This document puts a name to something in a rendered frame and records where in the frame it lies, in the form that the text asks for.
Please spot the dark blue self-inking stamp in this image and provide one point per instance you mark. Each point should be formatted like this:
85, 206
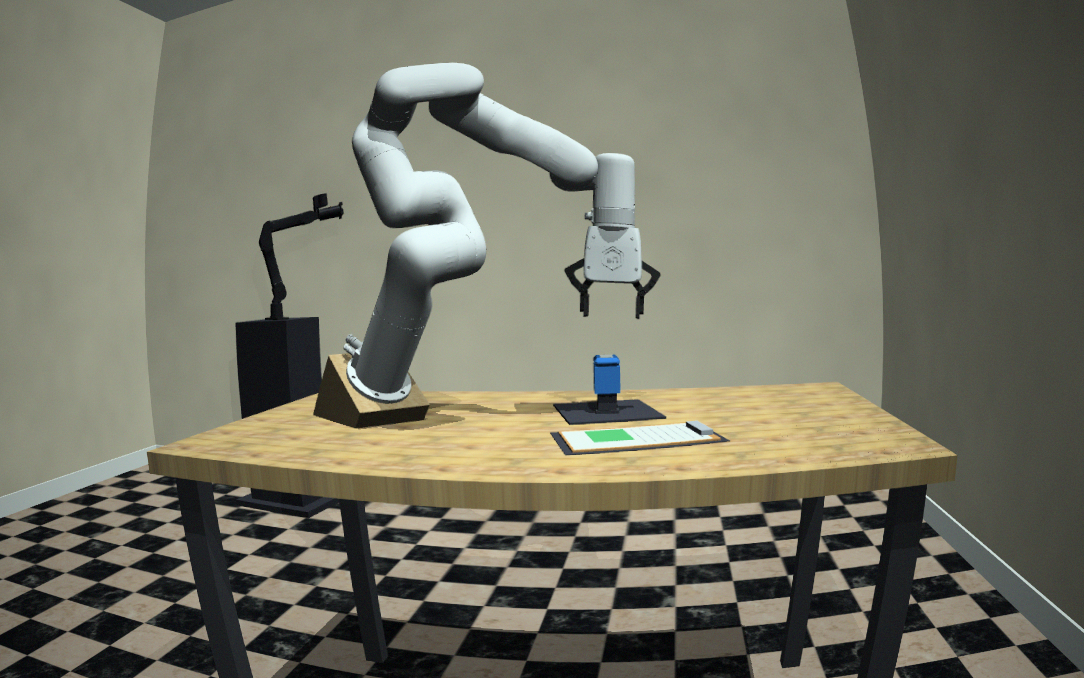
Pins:
606, 382

